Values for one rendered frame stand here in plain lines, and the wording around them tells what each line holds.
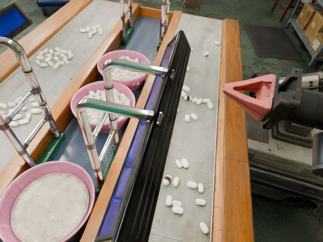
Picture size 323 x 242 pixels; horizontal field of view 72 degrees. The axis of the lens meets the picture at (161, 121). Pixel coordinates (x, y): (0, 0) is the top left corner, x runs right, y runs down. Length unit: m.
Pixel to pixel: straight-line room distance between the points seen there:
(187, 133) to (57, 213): 0.53
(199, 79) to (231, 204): 0.65
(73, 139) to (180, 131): 0.44
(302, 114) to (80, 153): 0.77
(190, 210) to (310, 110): 0.48
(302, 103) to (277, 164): 1.05
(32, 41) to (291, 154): 1.54
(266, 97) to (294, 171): 1.11
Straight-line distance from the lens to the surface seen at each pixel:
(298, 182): 1.50
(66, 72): 1.21
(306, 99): 0.40
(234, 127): 0.95
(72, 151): 0.95
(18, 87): 1.19
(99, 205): 0.72
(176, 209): 0.72
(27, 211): 0.82
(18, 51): 0.71
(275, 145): 1.39
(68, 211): 0.78
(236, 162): 0.85
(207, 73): 1.23
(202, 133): 0.91
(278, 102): 0.36
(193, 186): 0.76
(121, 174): 0.42
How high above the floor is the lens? 1.43
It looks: 48 degrees down
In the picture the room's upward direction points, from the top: 7 degrees clockwise
